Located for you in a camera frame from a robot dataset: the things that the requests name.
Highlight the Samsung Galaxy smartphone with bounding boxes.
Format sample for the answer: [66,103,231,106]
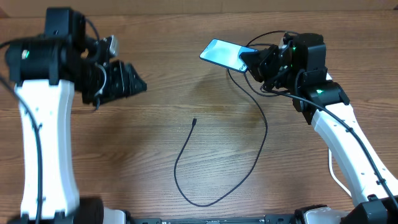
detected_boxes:
[199,39,257,73]

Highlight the black USB charging cable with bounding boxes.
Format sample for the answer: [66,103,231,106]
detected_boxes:
[174,30,299,208]

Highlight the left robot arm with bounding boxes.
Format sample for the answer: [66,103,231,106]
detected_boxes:
[4,7,147,224]

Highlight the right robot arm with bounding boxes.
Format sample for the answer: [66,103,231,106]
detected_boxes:
[238,32,397,223]

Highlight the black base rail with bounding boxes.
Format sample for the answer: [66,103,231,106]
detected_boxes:
[127,214,301,224]

